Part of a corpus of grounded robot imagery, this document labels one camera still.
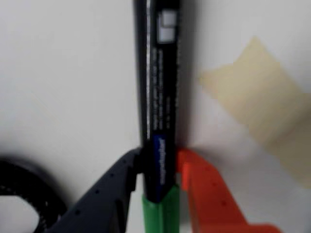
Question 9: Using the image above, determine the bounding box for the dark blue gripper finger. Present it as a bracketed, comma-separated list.
[45, 148, 144, 233]

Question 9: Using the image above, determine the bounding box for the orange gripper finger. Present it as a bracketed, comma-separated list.
[175, 148, 281, 233]

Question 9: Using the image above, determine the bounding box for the black braided USB cable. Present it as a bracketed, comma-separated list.
[0, 157, 70, 233]

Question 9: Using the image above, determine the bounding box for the long beige masking tape strip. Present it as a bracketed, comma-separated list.
[197, 35, 311, 189]

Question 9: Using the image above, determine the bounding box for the black marker with green cap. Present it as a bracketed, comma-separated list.
[132, 0, 182, 233]

